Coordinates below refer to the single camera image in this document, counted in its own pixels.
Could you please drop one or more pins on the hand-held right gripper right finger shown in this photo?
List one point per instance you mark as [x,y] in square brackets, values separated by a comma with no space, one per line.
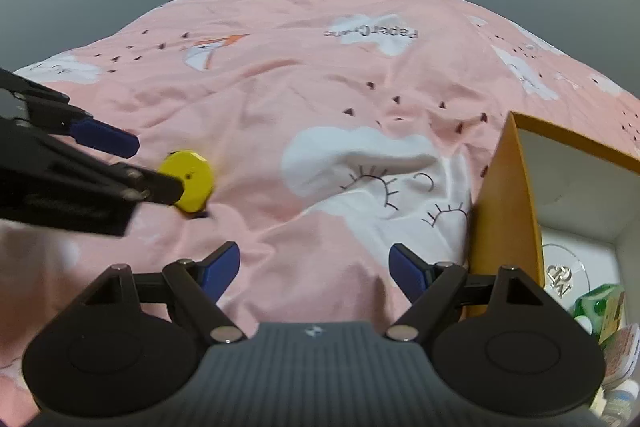
[406,274]

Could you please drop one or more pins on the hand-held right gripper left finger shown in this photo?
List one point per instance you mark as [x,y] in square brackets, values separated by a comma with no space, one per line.
[220,271]

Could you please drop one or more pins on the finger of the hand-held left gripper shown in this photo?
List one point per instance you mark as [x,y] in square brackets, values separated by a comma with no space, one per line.
[107,139]
[160,187]

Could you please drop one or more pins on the yellow round toy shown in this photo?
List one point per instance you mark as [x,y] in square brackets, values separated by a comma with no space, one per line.
[192,179]

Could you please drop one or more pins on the orange box with white inside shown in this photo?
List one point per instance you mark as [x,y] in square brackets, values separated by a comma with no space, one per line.
[505,217]

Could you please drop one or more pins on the green bottle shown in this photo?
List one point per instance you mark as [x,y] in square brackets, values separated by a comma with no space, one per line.
[595,307]

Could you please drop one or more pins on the red and white card packet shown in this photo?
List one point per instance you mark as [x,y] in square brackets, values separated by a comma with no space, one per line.
[625,349]

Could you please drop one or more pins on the small white bottle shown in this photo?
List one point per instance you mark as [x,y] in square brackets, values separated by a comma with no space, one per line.
[620,402]

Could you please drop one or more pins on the pink printed blanket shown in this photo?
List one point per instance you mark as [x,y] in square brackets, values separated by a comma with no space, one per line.
[300,107]

